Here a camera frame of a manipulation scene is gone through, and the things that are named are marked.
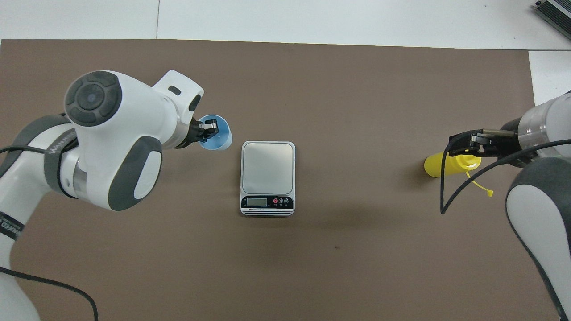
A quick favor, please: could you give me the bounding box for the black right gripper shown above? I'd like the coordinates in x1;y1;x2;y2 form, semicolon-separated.
449;117;527;157

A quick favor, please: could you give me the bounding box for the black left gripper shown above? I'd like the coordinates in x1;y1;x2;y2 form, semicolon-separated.
176;117;219;149

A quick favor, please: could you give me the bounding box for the light blue plastic cup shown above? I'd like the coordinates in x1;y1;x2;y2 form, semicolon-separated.
198;115;233;151

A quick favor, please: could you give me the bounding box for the yellow squeeze bottle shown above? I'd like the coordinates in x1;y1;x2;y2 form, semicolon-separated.
424;152;494;197

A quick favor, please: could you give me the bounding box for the silver digital kitchen scale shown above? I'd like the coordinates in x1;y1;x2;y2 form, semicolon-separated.
240;141;296;217

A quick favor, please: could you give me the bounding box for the grey ribbed metal device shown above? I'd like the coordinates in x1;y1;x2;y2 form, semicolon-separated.
532;0;571;41

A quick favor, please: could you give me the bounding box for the brown paper mat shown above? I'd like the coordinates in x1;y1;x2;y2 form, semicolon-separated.
0;39;560;321

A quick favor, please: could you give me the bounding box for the black left arm gripper cable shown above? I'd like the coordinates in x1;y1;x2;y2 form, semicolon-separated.
0;145;50;156

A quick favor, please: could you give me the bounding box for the black left arm shoulder cable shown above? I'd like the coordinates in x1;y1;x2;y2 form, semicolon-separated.
0;267;99;321

